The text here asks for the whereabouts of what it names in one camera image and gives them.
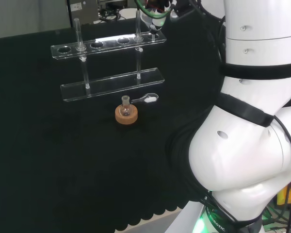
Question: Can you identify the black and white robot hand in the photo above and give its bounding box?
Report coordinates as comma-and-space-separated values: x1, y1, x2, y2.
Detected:
144, 0, 178, 35

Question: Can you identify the clear acrylic funnel stand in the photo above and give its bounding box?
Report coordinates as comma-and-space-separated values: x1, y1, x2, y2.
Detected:
50, 10, 166, 103

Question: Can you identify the grey cabinet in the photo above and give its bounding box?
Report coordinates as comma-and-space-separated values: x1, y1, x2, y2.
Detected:
67, 0, 99, 28

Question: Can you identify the small round-bottom glass flask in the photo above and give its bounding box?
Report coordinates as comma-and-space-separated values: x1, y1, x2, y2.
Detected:
119, 95, 132, 117

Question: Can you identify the black cloth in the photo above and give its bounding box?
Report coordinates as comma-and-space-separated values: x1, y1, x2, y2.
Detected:
0, 16, 228, 233

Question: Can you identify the yellow stop button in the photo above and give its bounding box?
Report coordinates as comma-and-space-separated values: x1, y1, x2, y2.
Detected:
277, 190, 290, 211

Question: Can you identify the green cable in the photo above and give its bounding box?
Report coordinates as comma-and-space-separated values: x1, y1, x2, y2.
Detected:
134, 0, 172, 19

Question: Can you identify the cork ring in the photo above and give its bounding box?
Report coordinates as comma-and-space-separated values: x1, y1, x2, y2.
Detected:
114, 104, 139, 126

